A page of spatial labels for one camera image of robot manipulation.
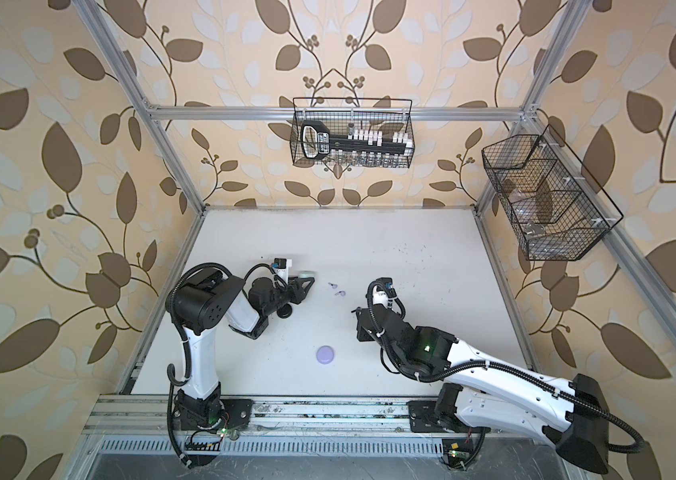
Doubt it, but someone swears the purple round earbud case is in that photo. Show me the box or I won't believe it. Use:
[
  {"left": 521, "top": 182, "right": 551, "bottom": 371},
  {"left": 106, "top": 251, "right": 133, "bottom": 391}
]
[{"left": 316, "top": 345, "right": 335, "bottom": 365}]

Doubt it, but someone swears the black wire basket wall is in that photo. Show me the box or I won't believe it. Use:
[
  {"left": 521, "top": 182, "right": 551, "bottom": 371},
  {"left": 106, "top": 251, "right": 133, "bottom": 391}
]
[
  {"left": 481, "top": 125, "right": 624, "bottom": 261},
  {"left": 289, "top": 95, "right": 416, "bottom": 169}
]

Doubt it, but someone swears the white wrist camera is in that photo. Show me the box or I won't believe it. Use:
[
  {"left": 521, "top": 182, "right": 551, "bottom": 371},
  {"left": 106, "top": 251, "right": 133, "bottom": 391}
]
[
  {"left": 369, "top": 277, "right": 397, "bottom": 309},
  {"left": 271, "top": 258, "right": 293, "bottom": 283}
]

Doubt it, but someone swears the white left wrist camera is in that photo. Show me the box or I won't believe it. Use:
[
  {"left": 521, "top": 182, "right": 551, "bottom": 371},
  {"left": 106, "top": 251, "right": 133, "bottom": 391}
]
[{"left": 271, "top": 258, "right": 293, "bottom": 283}]

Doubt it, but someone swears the black socket holder tool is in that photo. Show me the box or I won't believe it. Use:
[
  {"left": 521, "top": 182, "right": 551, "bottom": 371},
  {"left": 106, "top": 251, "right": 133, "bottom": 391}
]
[{"left": 295, "top": 120, "right": 415, "bottom": 160}]

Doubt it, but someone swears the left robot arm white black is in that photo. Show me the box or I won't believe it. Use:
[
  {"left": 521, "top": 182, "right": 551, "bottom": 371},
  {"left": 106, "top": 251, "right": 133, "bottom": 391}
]
[{"left": 165, "top": 258, "right": 315, "bottom": 469}]

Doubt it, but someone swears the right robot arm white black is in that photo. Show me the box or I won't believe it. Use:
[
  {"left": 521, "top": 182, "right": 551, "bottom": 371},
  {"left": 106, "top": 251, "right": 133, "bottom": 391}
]
[{"left": 353, "top": 304, "right": 648, "bottom": 475}]

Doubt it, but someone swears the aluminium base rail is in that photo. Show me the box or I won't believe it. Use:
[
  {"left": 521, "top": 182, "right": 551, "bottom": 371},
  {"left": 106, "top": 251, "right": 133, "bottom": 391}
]
[{"left": 83, "top": 395, "right": 479, "bottom": 458}]

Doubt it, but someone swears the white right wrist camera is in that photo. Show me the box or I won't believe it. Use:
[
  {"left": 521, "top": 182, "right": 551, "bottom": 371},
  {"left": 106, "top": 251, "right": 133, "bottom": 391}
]
[{"left": 369, "top": 277, "right": 397, "bottom": 309}]

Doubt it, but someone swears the black round earbud case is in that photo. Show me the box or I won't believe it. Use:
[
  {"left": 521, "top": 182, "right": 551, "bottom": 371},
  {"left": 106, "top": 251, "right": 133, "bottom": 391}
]
[{"left": 276, "top": 304, "right": 293, "bottom": 319}]

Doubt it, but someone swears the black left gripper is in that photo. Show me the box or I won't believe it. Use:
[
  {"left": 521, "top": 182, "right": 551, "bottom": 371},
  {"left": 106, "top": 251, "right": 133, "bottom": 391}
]
[{"left": 262, "top": 273, "right": 315, "bottom": 320}]

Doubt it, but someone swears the black wire basket right wall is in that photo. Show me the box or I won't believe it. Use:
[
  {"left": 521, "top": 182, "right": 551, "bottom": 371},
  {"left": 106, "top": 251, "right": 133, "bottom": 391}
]
[{"left": 481, "top": 125, "right": 624, "bottom": 261}]

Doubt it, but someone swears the black wire basket back wall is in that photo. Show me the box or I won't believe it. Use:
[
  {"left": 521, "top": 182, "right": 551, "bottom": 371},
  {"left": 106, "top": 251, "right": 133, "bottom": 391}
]
[{"left": 289, "top": 95, "right": 416, "bottom": 169}]

